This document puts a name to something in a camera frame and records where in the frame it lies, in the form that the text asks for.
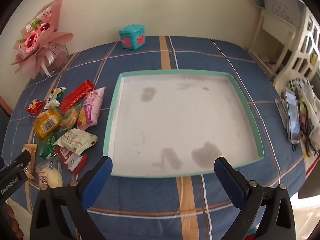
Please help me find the red and white biscuit packet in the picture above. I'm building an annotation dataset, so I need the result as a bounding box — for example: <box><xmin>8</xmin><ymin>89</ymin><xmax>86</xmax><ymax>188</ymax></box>
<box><xmin>54</xmin><ymin>146</ymin><xmax>88</xmax><ymax>175</ymax></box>

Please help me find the pink chair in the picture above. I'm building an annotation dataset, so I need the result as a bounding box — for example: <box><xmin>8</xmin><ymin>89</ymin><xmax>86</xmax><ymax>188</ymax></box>
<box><xmin>0</xmin><ymin>97</ymin><xmax>13</xmax><ymax>117</ymax></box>

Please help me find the grey fabric bag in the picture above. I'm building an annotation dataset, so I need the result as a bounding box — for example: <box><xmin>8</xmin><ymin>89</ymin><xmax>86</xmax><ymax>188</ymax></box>
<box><xmin>260</xmin><ymin>0</ymin><xmax>304</xmax><ymax>23</ymax></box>

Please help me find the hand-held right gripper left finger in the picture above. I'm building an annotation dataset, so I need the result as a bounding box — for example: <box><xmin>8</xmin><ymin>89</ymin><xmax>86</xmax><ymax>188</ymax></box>
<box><xmin>30</xmin><ymin>156</ymin><xmax>113</xmax><ymax>240</ymax></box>

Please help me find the long red snack packet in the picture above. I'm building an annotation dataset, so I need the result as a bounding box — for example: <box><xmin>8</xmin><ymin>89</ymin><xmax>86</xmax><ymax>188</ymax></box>
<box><xmin>59</xmin><ymin>79</ymin><xmax>95</xmax><ymax>114</ymax></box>

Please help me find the white tray with teal rim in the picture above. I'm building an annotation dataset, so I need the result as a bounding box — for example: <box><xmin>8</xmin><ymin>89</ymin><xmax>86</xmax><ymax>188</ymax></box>
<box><xmin>103</xmin><ymin>69</ymin><xmax>265</xmax><ymax>178</ymax></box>

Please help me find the teal toy chest box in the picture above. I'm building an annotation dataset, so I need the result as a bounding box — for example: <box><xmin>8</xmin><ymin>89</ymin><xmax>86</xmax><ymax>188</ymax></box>
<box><xmin>118</xmin><ymin>24</ymin><xmax>146</xmax><ymax>50</ymax></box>

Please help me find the pink cake roll packet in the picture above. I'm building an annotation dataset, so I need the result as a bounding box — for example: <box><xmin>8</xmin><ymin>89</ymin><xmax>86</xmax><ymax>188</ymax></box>
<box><xmin>76</xmin><ymin>87</ymin><xmax>107</xmax><ymax>131</ymax></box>

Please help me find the person's left hand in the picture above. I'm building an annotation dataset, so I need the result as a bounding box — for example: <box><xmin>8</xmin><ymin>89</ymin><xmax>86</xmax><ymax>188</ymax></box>
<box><xmin>0</xmin><ymin>204</ymin><xmax>24</xmax><ymax>240</ymax></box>

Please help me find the beige bread packet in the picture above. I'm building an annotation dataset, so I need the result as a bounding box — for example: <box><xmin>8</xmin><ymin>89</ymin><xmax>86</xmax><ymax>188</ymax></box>
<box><xmin>22</xmin><ymin>144</ymin><xmax>38</xmax><ymax>180</ymax></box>

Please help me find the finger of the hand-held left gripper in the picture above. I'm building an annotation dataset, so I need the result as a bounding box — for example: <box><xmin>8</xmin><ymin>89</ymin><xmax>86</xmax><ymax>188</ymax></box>
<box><xmin>7</xmin><ymin>149</ymin><xmax>32</xmax><ymax>175</ymax></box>

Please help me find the black cable tangle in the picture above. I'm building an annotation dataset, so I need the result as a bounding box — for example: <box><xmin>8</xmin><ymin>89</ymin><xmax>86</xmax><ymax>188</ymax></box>
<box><xmin>291</xmin><ymin>120</ymin><xmax>320</xmax><ymax>155</ymax></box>

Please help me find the cream white snack packet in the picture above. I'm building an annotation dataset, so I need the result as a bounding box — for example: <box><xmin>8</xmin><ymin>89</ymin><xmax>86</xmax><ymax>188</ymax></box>
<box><xmin>53</xmin><ymin>128</ymin><xmax>98</xmax><ymax>155</ymax></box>

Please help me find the white and green snack packet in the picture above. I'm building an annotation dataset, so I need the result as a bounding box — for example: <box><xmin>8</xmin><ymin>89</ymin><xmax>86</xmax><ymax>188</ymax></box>
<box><xmin>44</xmin><ymin>87</ymin><xmax>66</xmax><ymax>109</ymax></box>

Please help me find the dark green snack packet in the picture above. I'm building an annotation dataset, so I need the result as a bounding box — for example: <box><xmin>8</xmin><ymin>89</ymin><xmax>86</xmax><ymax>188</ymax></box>
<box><xmin>39</xmin><ymin>131</ymin><xmax>59</xmax><ymax>160</ymax></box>

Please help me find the pink flower bouquet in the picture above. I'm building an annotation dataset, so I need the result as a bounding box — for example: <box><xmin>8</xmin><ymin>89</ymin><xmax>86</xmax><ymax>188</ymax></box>
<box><xmin>10</xmin><ymin>0</ymin><xmax>74</xmax><ymax>79</ymax></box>

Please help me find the white shelf unit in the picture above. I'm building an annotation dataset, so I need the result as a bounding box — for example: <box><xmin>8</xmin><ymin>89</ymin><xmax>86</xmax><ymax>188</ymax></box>
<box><xmin>272</xmin><ymin>5</ymin><xmax>320</xmax><ymax>90</ymax></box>

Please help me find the white plastic bag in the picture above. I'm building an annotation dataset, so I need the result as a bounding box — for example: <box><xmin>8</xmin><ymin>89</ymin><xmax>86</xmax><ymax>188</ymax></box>
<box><xmin>301</xmin><ymin>80</ymin><xmax>320</xmax><ymax>135</ymax></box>

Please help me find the smartphone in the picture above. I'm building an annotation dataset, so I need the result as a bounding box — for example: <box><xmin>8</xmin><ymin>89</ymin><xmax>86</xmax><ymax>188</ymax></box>
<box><xmin>285</xmin><ymin>89</ymin><xmax>300</xmax><ymax>144</ymax></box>

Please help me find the clear green-edged cookie packet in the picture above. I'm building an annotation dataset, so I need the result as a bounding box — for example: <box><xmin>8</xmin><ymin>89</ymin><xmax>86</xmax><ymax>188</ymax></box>
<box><xmin>60</xmin><ymin>105</ymin><xmax>82</xmax><ymax>128</ymax></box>

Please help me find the clear glass vase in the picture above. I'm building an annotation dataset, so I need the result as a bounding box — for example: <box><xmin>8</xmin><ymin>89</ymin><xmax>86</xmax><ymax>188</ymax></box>
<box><xmin>44</xmin><ymin>42</ymin><xmax>70</xmax><ymax>77</ymax></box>

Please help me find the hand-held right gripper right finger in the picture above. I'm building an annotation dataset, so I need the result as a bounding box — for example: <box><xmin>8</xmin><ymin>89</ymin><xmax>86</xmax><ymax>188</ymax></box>
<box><xmin>214</xmin><ymin>157</ymin><xmax>294</xmax><ymax>240</ymax></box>

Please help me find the yellow cake packet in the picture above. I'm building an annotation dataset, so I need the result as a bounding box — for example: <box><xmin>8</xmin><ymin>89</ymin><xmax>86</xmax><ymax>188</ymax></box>
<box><xmin>33</xmin><ymin>107</ymin><xmax>62</xmax><ymax>138</ymax></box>

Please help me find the small red snack packet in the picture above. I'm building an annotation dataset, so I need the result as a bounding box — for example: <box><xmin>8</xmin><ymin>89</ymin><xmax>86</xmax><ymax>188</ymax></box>
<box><xmin>26</xmin><ymin>99</ymin><xmax>47</xmax><ymax>115</ymax></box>

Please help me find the blue plaid tablecloth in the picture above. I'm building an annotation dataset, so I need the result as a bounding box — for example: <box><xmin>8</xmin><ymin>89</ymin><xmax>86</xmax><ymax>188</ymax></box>
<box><xmin>4</xmin><ymin>35</ymin><xmax>307</xmax><ymax>240</ymax></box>

